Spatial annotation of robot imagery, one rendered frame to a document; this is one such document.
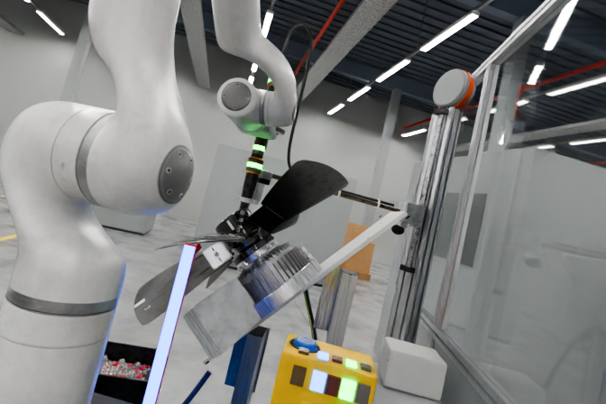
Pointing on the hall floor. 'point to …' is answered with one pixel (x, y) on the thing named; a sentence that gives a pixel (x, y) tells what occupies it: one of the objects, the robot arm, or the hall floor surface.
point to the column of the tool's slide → (445, 152)
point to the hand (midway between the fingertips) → (263, 131)
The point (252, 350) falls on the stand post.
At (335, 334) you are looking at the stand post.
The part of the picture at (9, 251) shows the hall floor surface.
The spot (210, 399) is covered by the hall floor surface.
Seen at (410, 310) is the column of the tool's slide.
